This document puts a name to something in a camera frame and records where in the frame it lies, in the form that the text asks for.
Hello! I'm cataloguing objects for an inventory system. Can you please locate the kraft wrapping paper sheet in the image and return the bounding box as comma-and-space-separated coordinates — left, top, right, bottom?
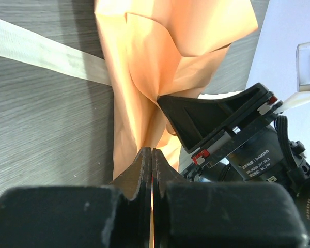
95, 1, 258, 177

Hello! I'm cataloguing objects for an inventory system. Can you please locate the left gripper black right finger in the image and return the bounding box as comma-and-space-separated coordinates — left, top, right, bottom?
152, 149, 309, 247

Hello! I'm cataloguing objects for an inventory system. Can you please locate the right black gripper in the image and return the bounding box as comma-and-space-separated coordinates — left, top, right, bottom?
157, 83, 310, 230

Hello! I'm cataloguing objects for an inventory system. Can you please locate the cream ribbon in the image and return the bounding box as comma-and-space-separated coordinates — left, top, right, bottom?
0, 19, 111, 86

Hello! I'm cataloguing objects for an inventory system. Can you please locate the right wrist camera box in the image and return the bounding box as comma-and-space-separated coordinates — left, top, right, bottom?
296, 42, 310, 92

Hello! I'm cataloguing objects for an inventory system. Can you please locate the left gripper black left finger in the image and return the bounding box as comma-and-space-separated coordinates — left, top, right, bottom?
0, 148, 152, 247

